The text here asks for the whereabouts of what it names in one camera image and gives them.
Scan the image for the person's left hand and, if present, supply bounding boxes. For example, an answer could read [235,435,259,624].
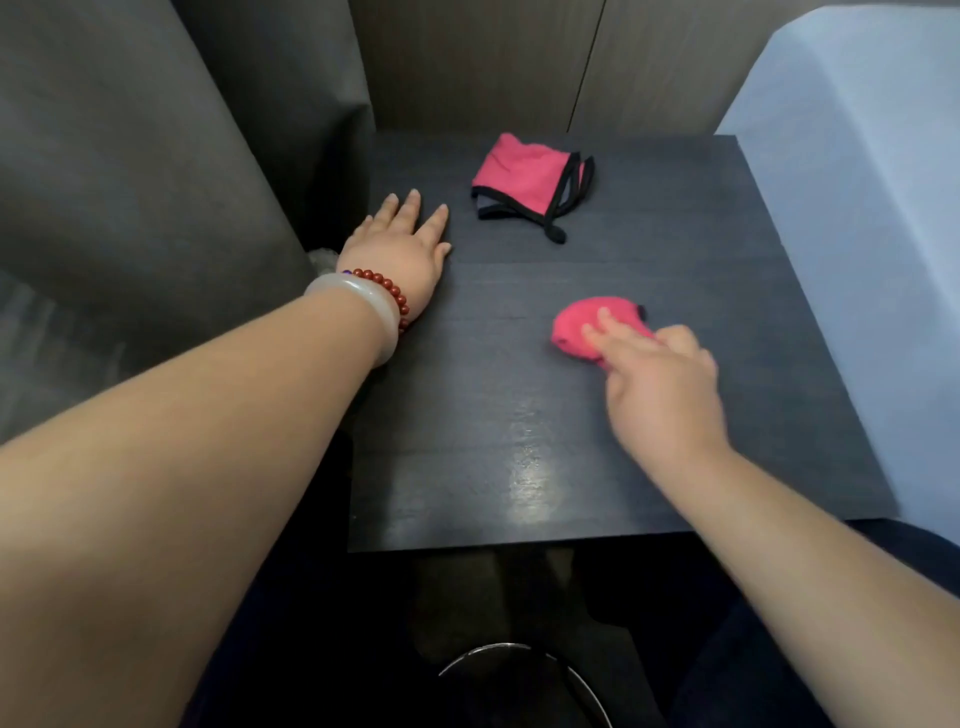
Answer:
[337,189,453,325]

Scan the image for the person's right hand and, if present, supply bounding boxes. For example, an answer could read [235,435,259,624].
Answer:
[581,306,733,472]

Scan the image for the person's left forearm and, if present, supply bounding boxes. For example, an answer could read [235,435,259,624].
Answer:
[0,288,385,728]

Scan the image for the person's right forearm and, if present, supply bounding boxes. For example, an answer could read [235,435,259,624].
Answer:
[663,441,960,728]

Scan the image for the white jade bangle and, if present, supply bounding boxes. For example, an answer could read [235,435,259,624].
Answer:
[303,272,401,369]

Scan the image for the folded pink garment black trim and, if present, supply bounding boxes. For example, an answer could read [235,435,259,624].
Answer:
[470,132,597,245]

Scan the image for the grey fabric sofa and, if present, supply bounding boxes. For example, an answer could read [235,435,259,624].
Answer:
[0,0,376,444]

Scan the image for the red bead bracelet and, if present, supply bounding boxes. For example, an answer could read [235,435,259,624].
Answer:
[341,267,411,336]

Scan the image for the metal ring stool frame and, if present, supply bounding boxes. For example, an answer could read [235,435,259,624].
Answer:
[438,642,613,728]

